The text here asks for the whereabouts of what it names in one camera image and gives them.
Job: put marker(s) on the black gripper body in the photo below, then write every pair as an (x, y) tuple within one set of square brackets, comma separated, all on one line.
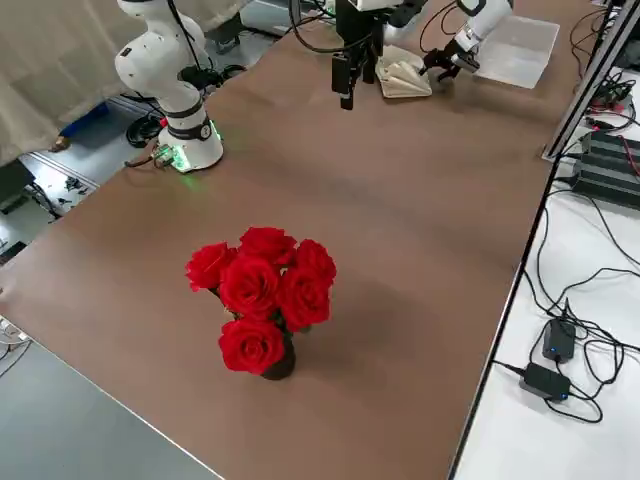
[(357, 22), (452, 51)]

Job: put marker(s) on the cream tablecloth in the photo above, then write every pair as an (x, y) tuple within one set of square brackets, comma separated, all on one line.
[(405, 82)]

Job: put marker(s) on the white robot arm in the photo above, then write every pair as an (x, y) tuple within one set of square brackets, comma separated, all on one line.
[(487, 20), (170, 95)]

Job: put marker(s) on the clear plastic box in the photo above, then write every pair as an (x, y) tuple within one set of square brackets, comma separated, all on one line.
[(525, 55)]

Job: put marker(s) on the black power supply brick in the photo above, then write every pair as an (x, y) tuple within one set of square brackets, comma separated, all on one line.
[(605, 180), (612, 145)]

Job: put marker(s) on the red rose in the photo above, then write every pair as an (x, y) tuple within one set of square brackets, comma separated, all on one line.
[(250, 287), (265, 245), (250, 347), (305, 300), (315, 260), (207, 265)]

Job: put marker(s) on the blue plastic bin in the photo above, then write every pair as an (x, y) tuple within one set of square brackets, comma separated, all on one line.
[(82, 120)]

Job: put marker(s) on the black power adapter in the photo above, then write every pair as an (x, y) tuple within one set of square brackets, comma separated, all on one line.
[(545, 382), (558, 342)]

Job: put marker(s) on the black vase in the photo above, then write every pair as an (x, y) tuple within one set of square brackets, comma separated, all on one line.
[(282, 367)]

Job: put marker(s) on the aluminium frame post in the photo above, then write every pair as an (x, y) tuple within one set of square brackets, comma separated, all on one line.
[(580, 90)]

